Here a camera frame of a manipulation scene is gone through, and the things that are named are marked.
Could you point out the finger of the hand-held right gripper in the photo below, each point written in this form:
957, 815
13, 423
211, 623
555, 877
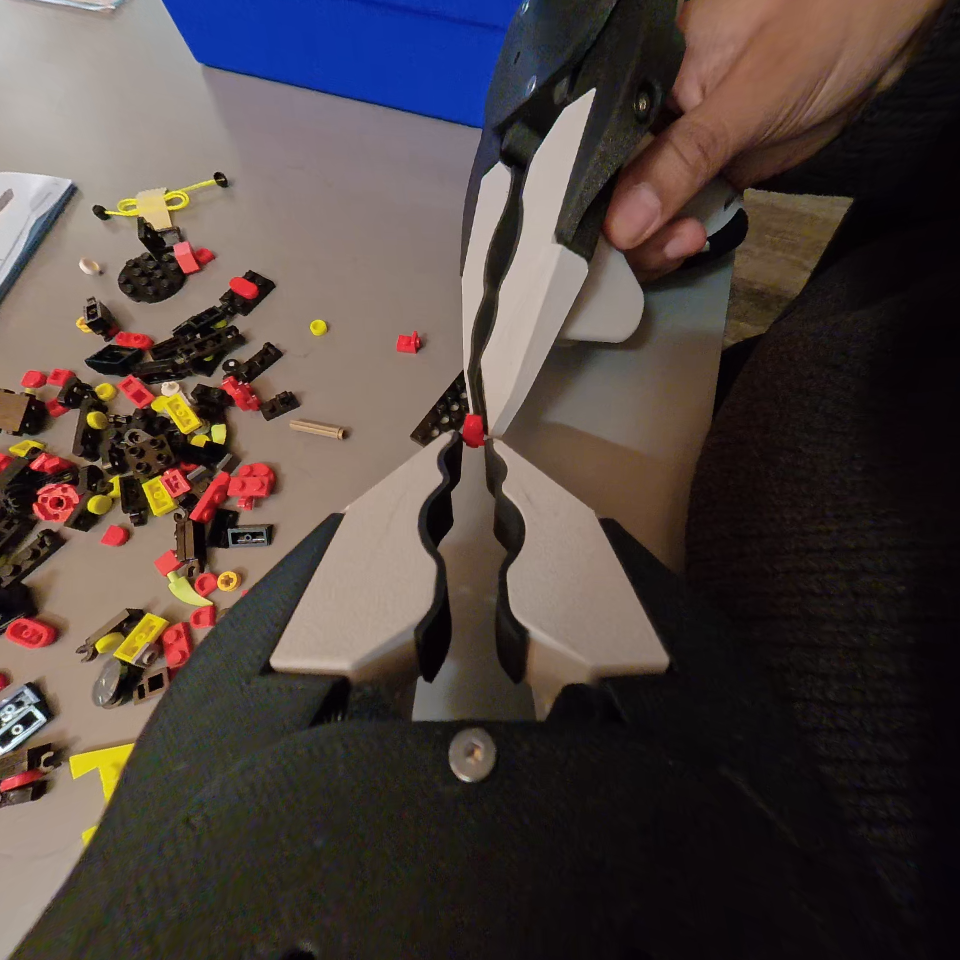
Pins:
532, 300
474, 300

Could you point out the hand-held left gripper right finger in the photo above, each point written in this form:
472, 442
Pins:
577, 592

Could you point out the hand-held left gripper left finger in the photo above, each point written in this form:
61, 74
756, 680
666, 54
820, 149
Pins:
360, 585

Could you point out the long black lego plate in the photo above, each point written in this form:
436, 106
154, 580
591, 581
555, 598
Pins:
441, 412

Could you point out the small red lego piece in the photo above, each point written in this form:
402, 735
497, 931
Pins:
474, 431

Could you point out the red lego clip brick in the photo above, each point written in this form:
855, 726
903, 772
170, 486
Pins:
408, 343

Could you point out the tan lego axle pin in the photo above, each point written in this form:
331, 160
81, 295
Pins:
319, 429

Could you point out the pile of mixed lego pieces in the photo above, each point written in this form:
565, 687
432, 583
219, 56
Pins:
52, 502

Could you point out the black round lego plate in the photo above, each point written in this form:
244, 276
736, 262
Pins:
146, 281

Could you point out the person's right hand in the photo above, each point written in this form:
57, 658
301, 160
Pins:
765, 82

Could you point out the blue box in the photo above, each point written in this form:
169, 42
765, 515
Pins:
337, 45

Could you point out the person's dark knit sweater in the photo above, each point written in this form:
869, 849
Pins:
825, 600

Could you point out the white instruction booklet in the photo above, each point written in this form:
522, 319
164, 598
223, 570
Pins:
30, 217

